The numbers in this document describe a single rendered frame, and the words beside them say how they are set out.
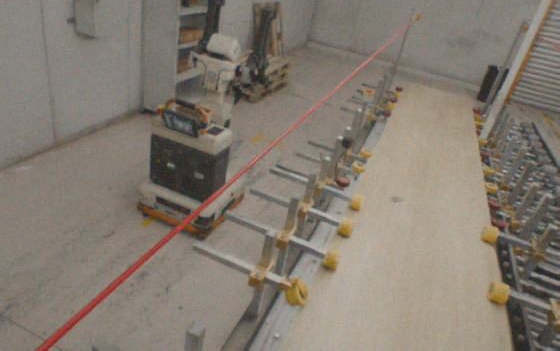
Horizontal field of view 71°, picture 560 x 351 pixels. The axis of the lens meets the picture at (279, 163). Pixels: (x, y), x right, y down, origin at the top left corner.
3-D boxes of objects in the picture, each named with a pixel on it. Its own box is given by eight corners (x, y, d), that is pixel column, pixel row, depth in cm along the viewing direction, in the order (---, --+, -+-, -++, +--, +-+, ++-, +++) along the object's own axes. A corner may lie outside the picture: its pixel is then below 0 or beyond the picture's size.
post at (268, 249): (246, 324, 162) (265, 231, 140) (250, 318, 165) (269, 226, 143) (254, 327, 161) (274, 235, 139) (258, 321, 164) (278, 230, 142)
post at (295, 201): (271, 281, 182) (291, 195, 160) (274, 276, 185) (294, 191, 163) (278, 284, 182) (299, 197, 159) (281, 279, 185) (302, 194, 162)
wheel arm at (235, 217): (223, 219, 173) (224, 212, 172) (227, 214, 176) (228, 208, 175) (331, 263, 161) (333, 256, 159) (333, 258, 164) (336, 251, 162)
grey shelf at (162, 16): (140, 112, 477) (142, -28, 404) (183, 95, 553) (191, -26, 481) (171, 123, 465) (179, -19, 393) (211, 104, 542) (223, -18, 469)
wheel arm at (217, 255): (192, 250, 152) (192, 244, 151) (196, 246, 155) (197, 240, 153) (278, 289, 143) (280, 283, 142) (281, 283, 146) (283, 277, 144)
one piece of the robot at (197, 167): (207, 219, 294) (219, 115, 255) (146, 194, 307) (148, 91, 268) (228, 198, 322) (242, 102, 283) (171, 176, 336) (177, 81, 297)
